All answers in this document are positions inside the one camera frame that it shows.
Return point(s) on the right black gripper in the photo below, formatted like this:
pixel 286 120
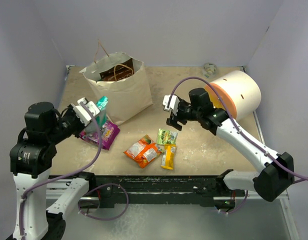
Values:
pixel 170 122

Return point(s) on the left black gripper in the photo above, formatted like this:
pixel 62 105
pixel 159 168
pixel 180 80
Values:
pixel 70 110

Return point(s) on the small green snack packet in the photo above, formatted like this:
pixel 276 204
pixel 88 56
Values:
pixel 166 137

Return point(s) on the yellow snack bar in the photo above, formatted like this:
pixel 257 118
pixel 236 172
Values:
pixel 167 161

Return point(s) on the teal snack packet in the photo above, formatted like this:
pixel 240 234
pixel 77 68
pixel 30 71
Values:
pixel 101 118

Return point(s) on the purple candy bag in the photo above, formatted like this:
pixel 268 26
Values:
pixel 109 132

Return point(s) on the orange snack bag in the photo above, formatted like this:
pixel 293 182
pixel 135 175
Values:
pixel 144 151

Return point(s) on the brown paper bag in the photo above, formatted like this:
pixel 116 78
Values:
pixel 126 97

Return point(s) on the brown m&m's bag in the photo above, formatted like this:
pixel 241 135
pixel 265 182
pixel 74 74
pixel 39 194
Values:
pixel 118 72

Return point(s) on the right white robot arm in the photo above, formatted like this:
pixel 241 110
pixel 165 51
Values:
pixel 273 170

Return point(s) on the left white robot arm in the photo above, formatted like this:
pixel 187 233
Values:
pixel 31 162

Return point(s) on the small tape roll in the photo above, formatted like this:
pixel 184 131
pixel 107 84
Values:
pixel 209 70

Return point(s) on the large cylindrical drum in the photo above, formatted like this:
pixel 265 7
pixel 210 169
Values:
pixel 240 93

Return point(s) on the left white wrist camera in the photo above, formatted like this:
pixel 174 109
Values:
pixel 84 109

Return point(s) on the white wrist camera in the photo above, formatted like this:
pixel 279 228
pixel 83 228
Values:
pixel 84 109
pixel 171 103

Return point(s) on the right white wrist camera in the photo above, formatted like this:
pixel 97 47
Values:
pixel 171 103

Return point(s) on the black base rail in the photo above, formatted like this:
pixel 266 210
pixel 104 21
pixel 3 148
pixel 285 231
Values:
pixel 202 190

